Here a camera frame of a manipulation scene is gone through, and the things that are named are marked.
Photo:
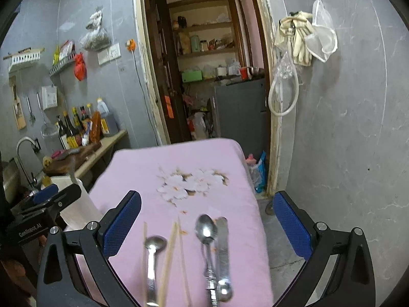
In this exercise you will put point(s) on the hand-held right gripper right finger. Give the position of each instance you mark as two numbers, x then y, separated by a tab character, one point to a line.
292	227

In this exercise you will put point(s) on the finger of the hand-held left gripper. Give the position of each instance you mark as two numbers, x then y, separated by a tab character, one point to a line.
44	194
68	193

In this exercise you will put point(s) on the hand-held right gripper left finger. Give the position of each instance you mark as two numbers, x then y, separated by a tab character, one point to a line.
123	224

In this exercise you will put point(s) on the small steel spoon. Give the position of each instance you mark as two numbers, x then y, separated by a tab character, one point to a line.
155	243

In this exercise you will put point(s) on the wooden chopstick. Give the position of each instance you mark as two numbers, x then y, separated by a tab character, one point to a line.
182	262
169	252

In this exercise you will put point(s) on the large ornate steel spoon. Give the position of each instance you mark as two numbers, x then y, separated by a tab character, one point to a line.
206	227

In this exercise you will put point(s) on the plain steel spoon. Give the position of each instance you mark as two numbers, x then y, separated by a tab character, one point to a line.
224	292

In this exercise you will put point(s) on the white bucket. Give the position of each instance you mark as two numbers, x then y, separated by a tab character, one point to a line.
80	211

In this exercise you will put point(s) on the brown wooden cutting board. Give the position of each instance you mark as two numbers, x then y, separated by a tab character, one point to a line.
73	161

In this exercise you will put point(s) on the tan round scrubber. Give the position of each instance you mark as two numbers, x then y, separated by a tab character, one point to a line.
48	161

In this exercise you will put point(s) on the steel sink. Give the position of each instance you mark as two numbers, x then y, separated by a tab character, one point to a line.
9	179

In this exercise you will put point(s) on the pink sponge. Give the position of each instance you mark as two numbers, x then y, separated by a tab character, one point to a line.
58	154

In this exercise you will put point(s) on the steel faucet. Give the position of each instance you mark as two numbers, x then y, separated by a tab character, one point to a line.
24	140

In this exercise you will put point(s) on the dark pump bottle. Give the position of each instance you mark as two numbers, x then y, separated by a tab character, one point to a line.
62	132

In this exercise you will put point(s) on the blue bag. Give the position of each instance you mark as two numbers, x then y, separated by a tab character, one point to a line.
261	172

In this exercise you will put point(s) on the hanging steel strainer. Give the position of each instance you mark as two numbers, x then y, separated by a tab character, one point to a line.
48	129

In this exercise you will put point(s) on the soy sauce bottle yellow cap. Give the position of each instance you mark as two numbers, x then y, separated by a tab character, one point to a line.
69	128

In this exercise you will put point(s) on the beige kitchen counter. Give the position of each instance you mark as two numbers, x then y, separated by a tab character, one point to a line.
111	139

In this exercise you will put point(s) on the orange noodle packet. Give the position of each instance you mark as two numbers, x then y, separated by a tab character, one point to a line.
95	128

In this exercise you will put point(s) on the tall dark sauce bottle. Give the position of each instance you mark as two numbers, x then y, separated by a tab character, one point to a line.
77	120

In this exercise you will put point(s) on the sauce bottle red cap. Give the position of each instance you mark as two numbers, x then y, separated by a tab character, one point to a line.
84	115

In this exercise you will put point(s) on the clear bottle yellow cap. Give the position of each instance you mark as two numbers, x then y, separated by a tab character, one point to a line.
89	108

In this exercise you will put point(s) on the hanging wooden board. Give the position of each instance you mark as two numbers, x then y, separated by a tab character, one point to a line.
18	108

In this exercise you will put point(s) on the cooking oil jug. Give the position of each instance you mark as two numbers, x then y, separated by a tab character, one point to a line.
103	108

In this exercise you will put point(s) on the pink floral tablecloth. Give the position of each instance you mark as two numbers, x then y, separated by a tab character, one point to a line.
198	156

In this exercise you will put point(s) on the white plastic bag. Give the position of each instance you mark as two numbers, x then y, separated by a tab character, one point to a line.
198	126

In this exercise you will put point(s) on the grey cabinet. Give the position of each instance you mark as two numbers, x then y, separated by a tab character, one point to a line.
239	115

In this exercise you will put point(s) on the red plastic bag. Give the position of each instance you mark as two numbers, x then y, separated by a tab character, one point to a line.
80	68

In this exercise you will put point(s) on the orange door sticker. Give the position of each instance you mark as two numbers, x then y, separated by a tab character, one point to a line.
168	106

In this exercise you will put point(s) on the yellow snack packet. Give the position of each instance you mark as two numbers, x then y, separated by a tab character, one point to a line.
56	55

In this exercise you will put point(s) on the red snack packet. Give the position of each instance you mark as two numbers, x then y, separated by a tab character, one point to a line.
67	48

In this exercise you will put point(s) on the clear bag of dried goods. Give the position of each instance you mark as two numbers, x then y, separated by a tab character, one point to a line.
96	38

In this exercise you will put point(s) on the clear plastic bag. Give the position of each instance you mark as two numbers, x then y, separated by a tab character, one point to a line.
284	67

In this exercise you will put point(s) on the steel bowl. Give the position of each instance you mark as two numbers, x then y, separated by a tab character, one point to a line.
256	71

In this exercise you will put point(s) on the red cup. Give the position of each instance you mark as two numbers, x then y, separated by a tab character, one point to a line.
243	73

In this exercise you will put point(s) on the green box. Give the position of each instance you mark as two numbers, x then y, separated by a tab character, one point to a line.
191	76

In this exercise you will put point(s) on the dark wooden door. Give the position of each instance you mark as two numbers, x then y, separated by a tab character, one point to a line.
166	54

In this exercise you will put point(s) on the cream rubber gloves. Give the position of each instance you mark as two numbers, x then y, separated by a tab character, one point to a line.
302	41

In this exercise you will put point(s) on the white mesh bag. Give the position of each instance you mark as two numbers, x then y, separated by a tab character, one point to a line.
322	38

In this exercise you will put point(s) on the green jar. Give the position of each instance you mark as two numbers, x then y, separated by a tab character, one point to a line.
195	44

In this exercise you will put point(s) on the wooden shelf unit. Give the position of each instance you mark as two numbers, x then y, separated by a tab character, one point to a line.
204	25

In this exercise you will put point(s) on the worn wooden door frame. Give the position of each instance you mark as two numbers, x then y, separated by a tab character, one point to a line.
274	134

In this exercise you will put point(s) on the white box on wall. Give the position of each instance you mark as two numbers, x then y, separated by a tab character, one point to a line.
49	97

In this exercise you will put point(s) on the grey wall shelf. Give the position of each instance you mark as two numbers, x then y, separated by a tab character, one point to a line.
62	65

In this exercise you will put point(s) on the white wall rack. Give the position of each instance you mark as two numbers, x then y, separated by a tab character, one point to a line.
24	58

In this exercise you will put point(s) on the white wall switch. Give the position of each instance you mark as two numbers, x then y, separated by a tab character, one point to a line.
103	57

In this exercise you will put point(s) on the white wall socket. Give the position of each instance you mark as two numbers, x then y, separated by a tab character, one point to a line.
114	51

